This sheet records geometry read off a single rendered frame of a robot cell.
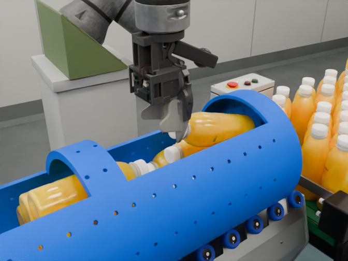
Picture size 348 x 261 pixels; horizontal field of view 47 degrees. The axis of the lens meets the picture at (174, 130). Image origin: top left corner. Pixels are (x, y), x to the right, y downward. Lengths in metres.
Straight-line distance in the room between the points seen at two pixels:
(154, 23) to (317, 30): 4.83
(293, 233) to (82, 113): 0.83
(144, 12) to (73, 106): 0.86
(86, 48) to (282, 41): 3.84
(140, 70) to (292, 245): 0.63
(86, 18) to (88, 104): 0.30
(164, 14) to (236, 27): 3.86
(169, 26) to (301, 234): 0.68
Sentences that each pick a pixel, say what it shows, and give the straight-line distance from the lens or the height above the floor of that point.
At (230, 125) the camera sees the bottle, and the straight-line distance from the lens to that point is 0.83.
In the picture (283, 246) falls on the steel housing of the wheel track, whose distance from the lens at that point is 1.06.
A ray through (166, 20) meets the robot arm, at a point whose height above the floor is 1.45.
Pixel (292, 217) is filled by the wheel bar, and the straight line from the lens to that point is 1.06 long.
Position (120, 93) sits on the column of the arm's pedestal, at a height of 1.00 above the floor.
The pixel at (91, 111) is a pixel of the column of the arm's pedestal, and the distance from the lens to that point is 1.48.
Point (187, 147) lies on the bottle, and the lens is 0.87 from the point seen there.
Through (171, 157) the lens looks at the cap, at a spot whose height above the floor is 1.12.
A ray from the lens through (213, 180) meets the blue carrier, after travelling 0.73.
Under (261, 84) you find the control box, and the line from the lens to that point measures 1.34.
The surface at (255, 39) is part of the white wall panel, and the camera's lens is 4.70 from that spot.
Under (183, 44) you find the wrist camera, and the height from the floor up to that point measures 1.39.
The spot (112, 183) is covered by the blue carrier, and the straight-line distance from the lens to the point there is 0.64.
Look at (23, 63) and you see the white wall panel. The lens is 3.59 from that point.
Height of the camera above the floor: 1.59
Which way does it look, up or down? 29 degrees down
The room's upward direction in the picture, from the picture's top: straight up
